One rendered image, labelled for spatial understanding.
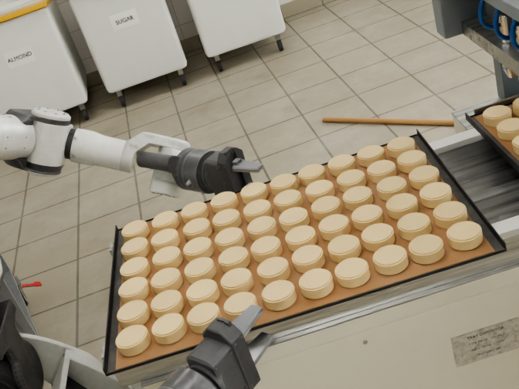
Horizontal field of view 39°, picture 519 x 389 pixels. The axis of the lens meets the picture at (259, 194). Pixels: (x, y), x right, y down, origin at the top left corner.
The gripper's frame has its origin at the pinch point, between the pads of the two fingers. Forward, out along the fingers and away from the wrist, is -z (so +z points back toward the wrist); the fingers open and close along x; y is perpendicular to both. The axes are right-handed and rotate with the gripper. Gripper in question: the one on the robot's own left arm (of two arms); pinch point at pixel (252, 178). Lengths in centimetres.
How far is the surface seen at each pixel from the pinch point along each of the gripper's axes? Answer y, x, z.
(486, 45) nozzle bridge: 31.4, 12.9, -35.5
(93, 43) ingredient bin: 162, -46, 267
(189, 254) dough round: -24.2, 1.2, -5.4
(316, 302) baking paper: -25.7, -0.5, -32.0
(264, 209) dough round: -9.9, 1.4, -11.0
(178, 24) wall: 244, -71, 283
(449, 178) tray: 8.5, -0.6, -36.9
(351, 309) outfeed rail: -20.4, -6.0, -33.5
